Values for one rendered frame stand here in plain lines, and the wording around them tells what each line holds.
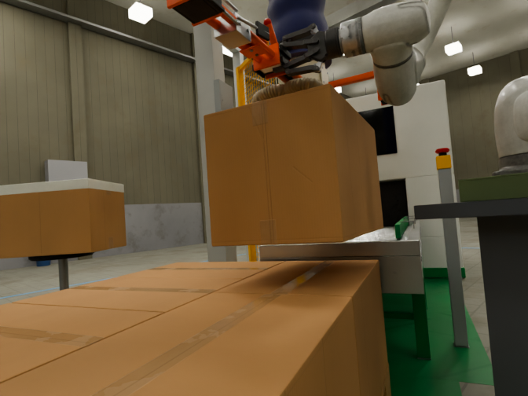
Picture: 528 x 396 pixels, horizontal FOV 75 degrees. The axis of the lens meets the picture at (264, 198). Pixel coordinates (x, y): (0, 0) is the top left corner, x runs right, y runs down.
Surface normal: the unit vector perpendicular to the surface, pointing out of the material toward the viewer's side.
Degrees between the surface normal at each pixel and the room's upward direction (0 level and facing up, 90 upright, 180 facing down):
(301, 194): 89
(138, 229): 90
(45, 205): 90
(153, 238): 90
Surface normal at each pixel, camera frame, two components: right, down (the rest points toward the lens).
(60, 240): -0.07, -0.04
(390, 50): -0.16, 0.87
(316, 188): -0.47, -0.02
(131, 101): 0.72, -0.08
